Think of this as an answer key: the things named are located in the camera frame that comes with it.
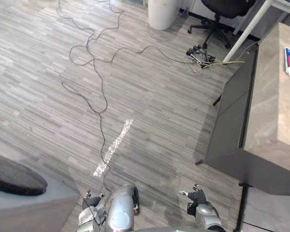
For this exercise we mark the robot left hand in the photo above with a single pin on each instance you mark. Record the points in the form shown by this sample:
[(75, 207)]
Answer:
[(94, 201)]

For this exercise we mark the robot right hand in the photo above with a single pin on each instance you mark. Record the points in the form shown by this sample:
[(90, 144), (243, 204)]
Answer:
[(197, 195)]

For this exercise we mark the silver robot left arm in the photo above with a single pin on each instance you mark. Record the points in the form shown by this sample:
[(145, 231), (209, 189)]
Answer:
[(89, 218)]

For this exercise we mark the grey stone washtable cabinet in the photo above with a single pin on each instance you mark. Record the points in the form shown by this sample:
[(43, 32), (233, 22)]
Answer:
[(261, 116)]

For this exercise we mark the grey box furniture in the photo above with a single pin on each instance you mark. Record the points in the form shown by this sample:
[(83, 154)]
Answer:
[(31, 210)]

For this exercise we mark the grey low cabinet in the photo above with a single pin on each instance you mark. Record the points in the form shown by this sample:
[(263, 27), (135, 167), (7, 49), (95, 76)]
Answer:
[(270, 212)]

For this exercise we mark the dark oval cushion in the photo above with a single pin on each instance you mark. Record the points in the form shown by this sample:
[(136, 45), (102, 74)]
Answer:
[(14, 176)]

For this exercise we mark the black power strip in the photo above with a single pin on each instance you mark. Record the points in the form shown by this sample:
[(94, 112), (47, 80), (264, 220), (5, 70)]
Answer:
[(201, 53)]

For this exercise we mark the white desk leg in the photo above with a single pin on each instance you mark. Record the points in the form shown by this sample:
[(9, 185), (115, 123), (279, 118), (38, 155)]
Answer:
[(250, 29)]

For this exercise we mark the black office chair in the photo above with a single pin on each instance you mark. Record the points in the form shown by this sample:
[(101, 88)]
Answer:
[(220, 14)]

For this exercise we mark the white cylindrical bin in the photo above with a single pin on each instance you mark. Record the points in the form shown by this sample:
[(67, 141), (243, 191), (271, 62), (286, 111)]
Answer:
[(162, 13)]

